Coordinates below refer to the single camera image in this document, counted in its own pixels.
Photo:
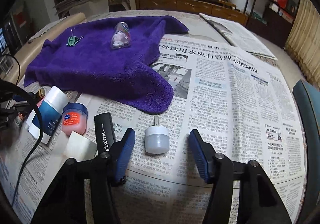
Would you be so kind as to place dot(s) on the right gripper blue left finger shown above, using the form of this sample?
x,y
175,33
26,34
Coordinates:
x,y
120,153

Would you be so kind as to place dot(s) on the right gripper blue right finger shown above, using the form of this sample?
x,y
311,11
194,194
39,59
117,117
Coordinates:
x,y
203,155

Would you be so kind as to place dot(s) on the black tube white script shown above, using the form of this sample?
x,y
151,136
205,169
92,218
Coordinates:
x,y
104,132

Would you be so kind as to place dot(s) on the black gold striped tube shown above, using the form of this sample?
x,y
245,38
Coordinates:
x,y
39,95

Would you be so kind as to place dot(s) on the small white jar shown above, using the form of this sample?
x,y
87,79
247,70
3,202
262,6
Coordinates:
x,y
157,140

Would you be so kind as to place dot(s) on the blue white deodorant stick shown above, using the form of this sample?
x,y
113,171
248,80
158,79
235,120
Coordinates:
x,y
51,109

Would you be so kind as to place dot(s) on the pink vaseline jar blue lid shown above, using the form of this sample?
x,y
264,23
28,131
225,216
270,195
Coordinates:
x,y
74,118

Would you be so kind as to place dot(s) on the green binder clip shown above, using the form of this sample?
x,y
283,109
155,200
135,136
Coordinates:
x,y
73,39

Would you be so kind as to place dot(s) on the clear plastic bottle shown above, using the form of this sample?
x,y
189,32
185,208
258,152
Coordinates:
x,y
121,37

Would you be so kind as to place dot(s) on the white charger plug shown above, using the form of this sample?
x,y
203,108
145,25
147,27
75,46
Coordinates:
x,y
79,147

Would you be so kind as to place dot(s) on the large open newspaper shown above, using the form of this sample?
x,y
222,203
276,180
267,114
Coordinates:
x,y
238,103

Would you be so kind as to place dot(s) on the beige sofa armrest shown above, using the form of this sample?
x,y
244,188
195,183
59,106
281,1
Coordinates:
x,y
31,49

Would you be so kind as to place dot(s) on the purple towel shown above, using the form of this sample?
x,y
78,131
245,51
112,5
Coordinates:
x,y
92,67

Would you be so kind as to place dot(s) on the folded newspaper far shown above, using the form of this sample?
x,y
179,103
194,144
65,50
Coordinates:
x,y
237,35

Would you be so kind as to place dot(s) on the teal chair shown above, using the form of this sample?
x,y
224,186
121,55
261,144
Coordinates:
x,y
307,98

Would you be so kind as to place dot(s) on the wooden tv cabinet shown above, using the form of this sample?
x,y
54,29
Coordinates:
x,y
216,8

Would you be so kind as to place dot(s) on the beige curtain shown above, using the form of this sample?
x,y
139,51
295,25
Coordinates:
x,y
302,45

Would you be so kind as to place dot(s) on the dark shelf unit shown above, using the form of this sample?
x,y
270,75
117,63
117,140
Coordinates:
x,y
271,19

